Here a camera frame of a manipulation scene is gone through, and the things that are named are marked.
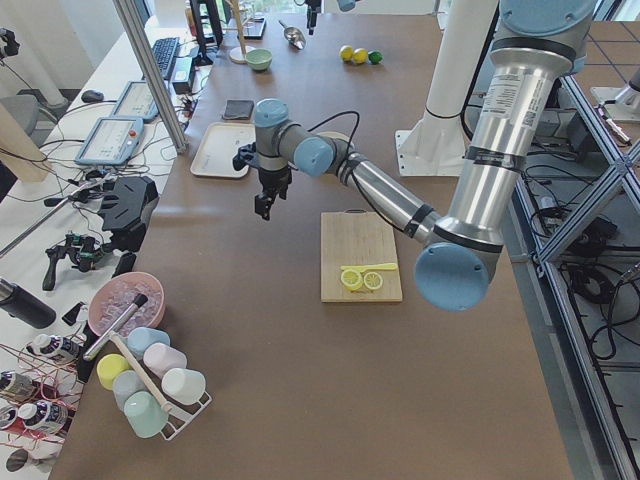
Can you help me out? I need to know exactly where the lemon slice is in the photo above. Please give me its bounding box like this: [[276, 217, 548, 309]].
[[362, 271, 384, 291], [340, 269, 363, 292]]

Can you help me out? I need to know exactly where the white camera pole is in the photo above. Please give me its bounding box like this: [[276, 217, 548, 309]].
[[396, 0, 499, 177]]

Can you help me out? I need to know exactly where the black keyboard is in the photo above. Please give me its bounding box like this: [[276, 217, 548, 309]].
[[151, 37, 180, 80]]

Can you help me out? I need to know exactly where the wooden mug tree stand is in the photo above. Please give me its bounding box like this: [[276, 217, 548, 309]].
[[224, 0, 247, 64]]

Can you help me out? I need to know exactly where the aluminium frame post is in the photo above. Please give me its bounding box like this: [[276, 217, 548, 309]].
[[113, 0, 188, 154]]

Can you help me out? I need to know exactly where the mint green cup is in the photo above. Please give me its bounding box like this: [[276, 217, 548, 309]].
[[123, 391, 169, 438]]

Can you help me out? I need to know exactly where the teach pendant far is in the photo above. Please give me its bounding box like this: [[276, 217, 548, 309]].
[[111, 80, 159, 123]]

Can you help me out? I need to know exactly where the teach pendant near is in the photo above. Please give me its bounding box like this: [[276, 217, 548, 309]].
[[74, 116, 144, 166]]

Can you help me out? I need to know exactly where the metal muddler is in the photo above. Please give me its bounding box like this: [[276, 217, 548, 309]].
[[82, 293, 148, 362]]

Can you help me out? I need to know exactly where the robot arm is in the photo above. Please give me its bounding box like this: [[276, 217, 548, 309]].
[[303, 0, 357, 35], [236, 1, 595, 311]]

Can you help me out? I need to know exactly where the white cup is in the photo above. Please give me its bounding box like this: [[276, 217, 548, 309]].
[[161, 368, 206, 405]]

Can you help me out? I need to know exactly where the light green bowl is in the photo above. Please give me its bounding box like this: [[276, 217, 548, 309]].
[[245, 48, 273, 72]]

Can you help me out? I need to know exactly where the white cup rack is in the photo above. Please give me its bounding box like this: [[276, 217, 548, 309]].
[[109, 333, 214, 441]]

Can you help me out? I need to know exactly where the white plate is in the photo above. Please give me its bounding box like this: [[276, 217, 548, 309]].
[[318, 131, 353, 152]]

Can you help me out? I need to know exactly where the grey folded cloth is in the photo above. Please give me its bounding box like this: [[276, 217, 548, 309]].
[[222, 99, 254, 120]]

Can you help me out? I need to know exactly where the teach pendant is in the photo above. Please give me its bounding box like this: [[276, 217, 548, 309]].
[[74, 116, 144, 166], [111, 80, 159, 123]]

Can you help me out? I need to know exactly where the cream rabbit tray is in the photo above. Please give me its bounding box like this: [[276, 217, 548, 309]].
[[190, 122, 255, 179]]

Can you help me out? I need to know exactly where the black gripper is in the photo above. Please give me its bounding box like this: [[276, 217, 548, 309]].
[[254, 167, 292, 221], [305, 0, 322, 35]]

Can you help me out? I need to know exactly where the metal scoop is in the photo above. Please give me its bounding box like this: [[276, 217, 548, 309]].
[[278, 20, 306, 50]]

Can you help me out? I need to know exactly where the grey cup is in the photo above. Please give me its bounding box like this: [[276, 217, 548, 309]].
[[112, 370, 146, 411]]

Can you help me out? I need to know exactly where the pink cup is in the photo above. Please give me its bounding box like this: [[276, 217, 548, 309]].
[[143, 342, 187, 378]]

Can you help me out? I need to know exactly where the pink bowl with ice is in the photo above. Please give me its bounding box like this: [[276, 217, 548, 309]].
[[88, 272, 166, 336]]

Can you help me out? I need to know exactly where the yellow cup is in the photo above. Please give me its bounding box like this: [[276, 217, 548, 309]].
[[96, 353, 131, 391]]

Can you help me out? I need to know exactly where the black thermos bottle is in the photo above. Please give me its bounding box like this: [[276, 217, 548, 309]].
[[1, 278, 56, 329]]

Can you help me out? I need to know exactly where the wooden cutting board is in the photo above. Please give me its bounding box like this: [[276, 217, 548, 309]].
[[320, 212, 403, 303]]

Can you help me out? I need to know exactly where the yellow lemon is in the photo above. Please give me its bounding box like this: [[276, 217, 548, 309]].
[[339, 45, 354, 62], [351, 48, 368, 65]]

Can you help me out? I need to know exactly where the green lime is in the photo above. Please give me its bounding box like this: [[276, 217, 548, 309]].
[[368, 50, 384, 65]]

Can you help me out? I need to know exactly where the light blue cup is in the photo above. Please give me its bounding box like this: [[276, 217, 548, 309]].
[[126, 327, 171, 359]]

